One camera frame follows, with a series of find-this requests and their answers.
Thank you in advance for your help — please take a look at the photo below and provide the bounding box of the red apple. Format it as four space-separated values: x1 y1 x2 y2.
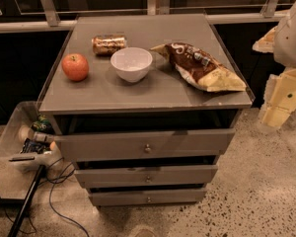
61 53 89 82

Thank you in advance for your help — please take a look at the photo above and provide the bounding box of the blue cable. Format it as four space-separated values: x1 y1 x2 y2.
38 157 91 237

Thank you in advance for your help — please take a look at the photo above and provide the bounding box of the grey drawer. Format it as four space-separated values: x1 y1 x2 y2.
56 128 235 162
75 165 218 188
89 188 206 206

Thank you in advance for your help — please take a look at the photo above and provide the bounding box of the grey drawer cabinet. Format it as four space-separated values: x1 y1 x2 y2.
38 15 253 194

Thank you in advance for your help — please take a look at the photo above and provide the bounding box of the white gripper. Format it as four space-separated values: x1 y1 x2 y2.
253 1 296 129

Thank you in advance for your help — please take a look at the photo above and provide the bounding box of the grey bottom drawer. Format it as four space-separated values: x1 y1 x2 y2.
89 188 206 206

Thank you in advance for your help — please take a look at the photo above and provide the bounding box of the grey top drawer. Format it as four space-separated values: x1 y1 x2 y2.
56 128 235 162

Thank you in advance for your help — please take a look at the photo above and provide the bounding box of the white bowl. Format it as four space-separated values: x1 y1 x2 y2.
111 47 153 83

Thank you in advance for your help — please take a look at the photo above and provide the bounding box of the black pole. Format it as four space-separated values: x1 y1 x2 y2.
8 165 45 237

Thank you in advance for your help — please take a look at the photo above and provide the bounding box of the metal railing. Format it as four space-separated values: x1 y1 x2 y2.
0 0 293 33

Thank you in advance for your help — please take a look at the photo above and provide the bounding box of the blue snack packet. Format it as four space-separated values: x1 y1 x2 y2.
21 138 50 154

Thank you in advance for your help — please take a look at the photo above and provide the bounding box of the white plastic bottle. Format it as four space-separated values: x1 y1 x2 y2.
18 125 54 144

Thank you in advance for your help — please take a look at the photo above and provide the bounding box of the clear plastic bin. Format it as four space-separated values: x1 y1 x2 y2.
0 102 62 172

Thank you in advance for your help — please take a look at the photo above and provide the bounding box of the gold soda can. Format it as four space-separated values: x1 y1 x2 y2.
92 35 127 55

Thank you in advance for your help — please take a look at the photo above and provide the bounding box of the green snack packet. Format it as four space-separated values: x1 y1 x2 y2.
31 115 53 134

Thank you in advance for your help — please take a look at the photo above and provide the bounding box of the brown yellow chip bag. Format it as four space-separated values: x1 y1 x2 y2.
151 42 246 92

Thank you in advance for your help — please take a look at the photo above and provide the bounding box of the grey middle drawer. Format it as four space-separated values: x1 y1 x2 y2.
75 165 218 188

